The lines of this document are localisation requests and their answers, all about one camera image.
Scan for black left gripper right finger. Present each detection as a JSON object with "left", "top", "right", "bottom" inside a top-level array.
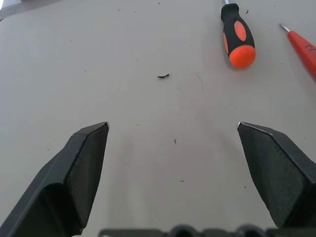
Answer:
[{"left": 237, "top": 121, "right": 316, "bottom": 229}]

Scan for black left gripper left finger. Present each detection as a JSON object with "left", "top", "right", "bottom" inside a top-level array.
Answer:
[{"left": 0, "top": 121, "right": 110, "bottom": 237}]

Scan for orange voltage tester pen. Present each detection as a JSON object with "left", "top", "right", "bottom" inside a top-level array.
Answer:
[{"left": 278, "top": 22, "right": 316, "bottom": 83}]

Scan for black orange handled screwdriver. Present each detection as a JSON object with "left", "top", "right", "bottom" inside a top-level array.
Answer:
[{"left": 220, "top": 0, "right": 257, "bottom": 69}]

